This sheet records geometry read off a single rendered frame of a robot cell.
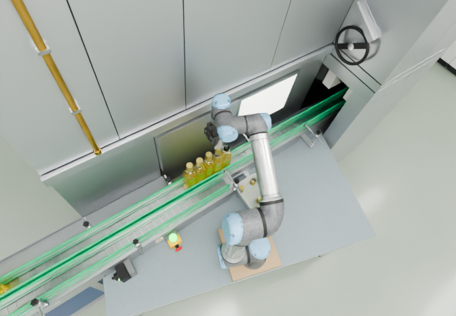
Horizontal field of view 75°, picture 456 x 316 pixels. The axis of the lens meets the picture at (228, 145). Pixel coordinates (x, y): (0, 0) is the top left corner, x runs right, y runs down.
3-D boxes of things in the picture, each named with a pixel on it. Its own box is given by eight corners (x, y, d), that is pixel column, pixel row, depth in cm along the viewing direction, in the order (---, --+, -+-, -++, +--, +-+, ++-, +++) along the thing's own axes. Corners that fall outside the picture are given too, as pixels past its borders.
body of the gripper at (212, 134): (203, 134, 143) (204, 119, 132) (218, 127, 146) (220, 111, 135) (212, 146, 140) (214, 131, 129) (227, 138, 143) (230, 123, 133)
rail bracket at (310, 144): (299, 136, 213) (310, 117, 193) (315, 154, 206) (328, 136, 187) (294, 139, 211) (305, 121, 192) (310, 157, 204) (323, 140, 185)
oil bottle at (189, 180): (191, 181, 176) (191, 164, 158) (196, 188, 174) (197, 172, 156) (182, 186, 174) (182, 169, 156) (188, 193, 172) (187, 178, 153)
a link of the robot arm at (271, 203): (296, 233, 112) (271, 108, 118) (269, 239, 109) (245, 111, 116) (286, 230, 123) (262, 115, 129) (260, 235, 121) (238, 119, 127)
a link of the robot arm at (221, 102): (214, 108, 117) (210, 91, 121) (212, 125, 126) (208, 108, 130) (233, 106, 118) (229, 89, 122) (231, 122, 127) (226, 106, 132)
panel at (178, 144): (281, 104, 200) (296, 67, 172) (284, 108, 199) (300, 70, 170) (160, 167, 167) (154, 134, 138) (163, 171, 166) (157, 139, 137)
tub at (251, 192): (253, 177, 195) (256, 171, 188) (275, 205, 187) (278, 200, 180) (231, 190, 189) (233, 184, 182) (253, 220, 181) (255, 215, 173)
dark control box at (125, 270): (131, 260, 162) (128, 258, 155) (138, 274, 159) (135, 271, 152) (117, 270, 159) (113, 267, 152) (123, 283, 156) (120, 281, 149)
